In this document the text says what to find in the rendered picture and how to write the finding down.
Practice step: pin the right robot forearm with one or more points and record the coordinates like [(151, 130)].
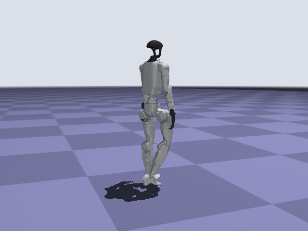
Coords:
[(169, 99)]

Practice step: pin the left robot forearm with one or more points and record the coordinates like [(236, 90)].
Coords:
[(145, 97)]

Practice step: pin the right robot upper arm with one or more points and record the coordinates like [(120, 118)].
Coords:
[(164, 70)]

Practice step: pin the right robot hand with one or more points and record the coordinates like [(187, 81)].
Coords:
[(172, 113)]

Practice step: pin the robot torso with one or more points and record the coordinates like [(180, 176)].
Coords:
[(152, 84)]

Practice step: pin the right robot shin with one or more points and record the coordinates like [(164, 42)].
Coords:
[(158, 159)]

